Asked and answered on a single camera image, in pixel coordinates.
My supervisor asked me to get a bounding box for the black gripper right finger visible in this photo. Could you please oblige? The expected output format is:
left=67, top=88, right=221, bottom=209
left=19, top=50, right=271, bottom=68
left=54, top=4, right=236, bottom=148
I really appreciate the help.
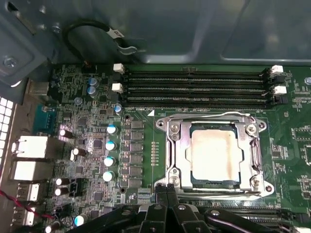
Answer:
left=168, top=184, right=275, bottom=233

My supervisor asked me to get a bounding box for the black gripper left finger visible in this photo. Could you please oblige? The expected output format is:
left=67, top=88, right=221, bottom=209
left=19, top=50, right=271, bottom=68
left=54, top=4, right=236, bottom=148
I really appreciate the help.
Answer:
left=70, top=184, right=168, bottom=233

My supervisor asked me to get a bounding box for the wire locking lever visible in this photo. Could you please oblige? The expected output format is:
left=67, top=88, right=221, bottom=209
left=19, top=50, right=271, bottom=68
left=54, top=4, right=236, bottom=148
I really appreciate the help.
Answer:
left=167, top=190, right=264, bottom=201
left=167, top=113, right=263, bottom=124

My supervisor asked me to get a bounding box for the silver CPU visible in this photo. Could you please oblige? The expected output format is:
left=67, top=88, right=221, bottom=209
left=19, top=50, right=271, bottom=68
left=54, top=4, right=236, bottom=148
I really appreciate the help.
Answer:
left=189, top=121, right=241, bottom=185

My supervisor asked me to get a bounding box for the CPU socket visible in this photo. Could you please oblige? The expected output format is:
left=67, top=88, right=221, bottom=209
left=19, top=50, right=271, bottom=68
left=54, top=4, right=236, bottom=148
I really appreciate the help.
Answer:
left=154, top=111, right=275, bottom=201

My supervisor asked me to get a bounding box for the silver rear port block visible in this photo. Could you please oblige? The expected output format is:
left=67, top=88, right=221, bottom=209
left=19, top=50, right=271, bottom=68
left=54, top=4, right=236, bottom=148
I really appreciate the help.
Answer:
left=25, top=81, right=51, bottom=97
left=8, top=160, right=53, bottom=182
left=12, top=135, right=49, bottom=159
left=17, top=183, right=41, bottom=202
left=13, top=207, right=36, bottom=227

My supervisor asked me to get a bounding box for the green motherboard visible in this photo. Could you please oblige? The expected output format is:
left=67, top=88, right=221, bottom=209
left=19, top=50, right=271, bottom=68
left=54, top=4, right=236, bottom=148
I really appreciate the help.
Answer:
left=24, top=62, right=311, bottom=233

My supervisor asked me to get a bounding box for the teal serial port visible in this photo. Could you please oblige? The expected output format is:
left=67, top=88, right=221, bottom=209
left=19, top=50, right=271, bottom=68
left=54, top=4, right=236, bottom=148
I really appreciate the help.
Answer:
left=33, top=106, right=58, bottom=133

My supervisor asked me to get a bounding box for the black PC case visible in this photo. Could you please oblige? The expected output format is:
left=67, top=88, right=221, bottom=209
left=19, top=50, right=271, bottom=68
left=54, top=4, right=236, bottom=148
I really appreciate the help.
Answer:
left=0, top=0, right=311, bottom=233

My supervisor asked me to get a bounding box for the red black twisted wire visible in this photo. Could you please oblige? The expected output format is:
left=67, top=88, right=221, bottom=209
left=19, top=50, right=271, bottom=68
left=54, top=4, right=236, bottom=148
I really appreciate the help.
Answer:
left=0, top=190, right=54, bottom=219

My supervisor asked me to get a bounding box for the black cable with white label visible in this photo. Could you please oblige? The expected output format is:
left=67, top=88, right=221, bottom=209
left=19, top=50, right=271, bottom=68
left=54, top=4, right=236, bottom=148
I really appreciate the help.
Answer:
left=62, top=18, right=126, bottom=67

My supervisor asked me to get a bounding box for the grey metal bracket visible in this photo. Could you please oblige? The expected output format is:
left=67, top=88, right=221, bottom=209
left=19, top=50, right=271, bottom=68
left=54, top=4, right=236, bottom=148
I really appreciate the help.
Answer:
left=0, top=0, right=63, bottom=87

